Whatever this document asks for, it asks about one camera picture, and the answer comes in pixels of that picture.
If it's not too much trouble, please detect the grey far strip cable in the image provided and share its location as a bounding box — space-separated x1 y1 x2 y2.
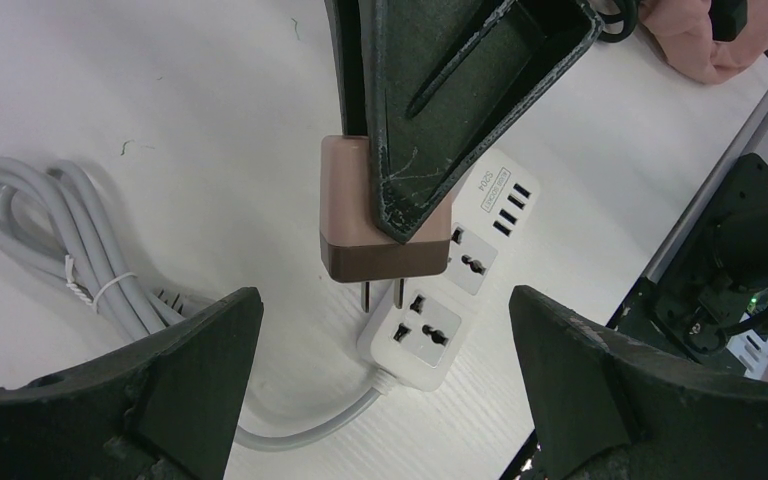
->
0 155 389 454

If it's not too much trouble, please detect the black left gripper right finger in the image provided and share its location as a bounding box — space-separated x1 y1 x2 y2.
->
509 286 768 479

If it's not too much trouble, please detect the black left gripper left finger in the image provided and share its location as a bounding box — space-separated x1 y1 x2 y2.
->
0 287 264 479

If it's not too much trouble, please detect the pink cloth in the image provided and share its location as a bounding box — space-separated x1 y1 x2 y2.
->
639 0 768 84

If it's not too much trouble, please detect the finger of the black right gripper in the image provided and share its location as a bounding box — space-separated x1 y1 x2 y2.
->
360 1 603 243
324 0 368 136

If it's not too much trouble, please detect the pink adapter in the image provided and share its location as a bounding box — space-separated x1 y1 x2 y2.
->
319 135 453 313

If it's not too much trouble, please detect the white power strip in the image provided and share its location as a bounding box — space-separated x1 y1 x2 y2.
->
357 148 540 395

